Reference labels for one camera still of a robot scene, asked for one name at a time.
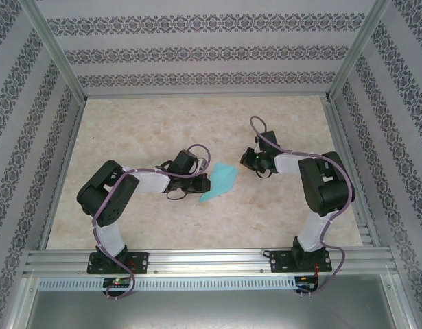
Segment light blue paper sheet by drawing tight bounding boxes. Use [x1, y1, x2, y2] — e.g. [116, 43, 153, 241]
[196, 162, 239, 206]

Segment grey metal sheet panel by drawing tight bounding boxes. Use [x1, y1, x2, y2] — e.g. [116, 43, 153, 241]
[25, 290, 412, 329]

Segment right small circuit board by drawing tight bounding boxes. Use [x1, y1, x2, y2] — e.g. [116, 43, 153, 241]
[295, 276, 318, 293]

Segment small circuit board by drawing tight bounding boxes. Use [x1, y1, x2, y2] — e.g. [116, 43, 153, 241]
[295, 276, 318, 293]
[103, 278, 133, 288]

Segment left small circuit board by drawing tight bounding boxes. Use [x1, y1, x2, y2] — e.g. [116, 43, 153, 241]
[103, 278, 133, 288]

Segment aluminium mounting rail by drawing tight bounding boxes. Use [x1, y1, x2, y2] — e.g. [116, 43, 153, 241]
[23, 248, 399, 278]

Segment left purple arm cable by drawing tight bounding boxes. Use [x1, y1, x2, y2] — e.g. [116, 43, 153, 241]
[92, 143, 212, 301]

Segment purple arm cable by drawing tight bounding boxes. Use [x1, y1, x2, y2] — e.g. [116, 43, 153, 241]
[92, 143, 212, 301]
[250, 115, 356, 299]

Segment slotted grey cable duct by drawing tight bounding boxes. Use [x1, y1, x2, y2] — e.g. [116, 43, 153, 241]
[37, 276, 299, 291]

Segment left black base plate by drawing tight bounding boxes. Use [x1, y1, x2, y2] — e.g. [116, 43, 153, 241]
[86, 252, 150, 275]

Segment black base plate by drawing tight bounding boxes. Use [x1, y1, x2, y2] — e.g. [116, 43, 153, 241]
[269, 249, 333, 274]
[86, 252, 150, 275]

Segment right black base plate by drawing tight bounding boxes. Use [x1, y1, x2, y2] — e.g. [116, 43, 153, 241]
[269, 249, 333, 274]

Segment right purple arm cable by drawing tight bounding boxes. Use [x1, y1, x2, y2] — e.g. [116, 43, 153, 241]
[250, 115, 356, 299]

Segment right aluminium frame post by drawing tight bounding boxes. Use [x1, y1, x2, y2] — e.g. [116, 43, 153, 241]
[325, 0, 393, 103]

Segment aluminium frame post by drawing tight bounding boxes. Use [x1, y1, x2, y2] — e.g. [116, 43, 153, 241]
[20, 0, 87, 103]
[325, 0, 393, 103]

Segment left aluminium frame post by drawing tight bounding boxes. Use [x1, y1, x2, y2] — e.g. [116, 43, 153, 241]
[20, 0, 87, 103]

